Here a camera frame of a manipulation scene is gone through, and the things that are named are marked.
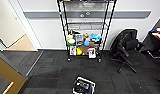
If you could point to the pale basket with dark spots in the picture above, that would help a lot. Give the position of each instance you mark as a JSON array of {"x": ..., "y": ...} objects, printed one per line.
[{"x": 76, "y": 90}]

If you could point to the pale yellow packet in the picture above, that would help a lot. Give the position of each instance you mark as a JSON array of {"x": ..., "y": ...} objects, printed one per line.
[{"x": 69, "y": 36}]

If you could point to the green and white round bowl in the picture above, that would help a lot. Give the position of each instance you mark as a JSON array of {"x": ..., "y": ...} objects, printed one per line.
[{"x": 71, "y": 42}]

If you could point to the wooden panel with grey edge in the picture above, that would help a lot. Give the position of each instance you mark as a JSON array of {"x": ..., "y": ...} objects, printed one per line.
[{"x": 4, "y": 70}]

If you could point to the small yellow toy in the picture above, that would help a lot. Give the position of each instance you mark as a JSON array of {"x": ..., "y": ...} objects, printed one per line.
[{"x": 79, "y": 51}]

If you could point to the white box with dark picture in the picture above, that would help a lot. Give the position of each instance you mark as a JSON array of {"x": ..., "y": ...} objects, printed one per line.
[{"x": 92, "y": 52}]

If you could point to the dark brown paper bag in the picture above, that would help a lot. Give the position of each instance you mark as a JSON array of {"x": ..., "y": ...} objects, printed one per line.
[{"x": 85, "y": 50}]

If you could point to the black and white printed box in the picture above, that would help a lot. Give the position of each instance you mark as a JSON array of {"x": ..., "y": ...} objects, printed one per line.
[{"x": 79, "y": 38}]

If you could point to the grey wall outlet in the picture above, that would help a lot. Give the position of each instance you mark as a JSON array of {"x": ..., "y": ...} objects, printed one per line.
[
  {"x": 82, "y": 15},
  {"x": 88, "y": 13}
]

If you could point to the dark desk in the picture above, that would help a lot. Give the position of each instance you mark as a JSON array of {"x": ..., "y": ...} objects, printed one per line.
[{"x": 154, "y": 41}]

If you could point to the black office chair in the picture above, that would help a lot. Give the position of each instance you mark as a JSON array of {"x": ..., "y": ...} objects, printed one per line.
[{"x": 126, "y": 45}]

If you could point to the white box with red print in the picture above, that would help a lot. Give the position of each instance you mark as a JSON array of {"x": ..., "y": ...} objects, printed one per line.
[{"x": 73, "y": 50}]

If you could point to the red and white small object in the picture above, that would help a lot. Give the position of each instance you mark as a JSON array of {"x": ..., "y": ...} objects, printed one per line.
[{"x": 156, "y": 31}]

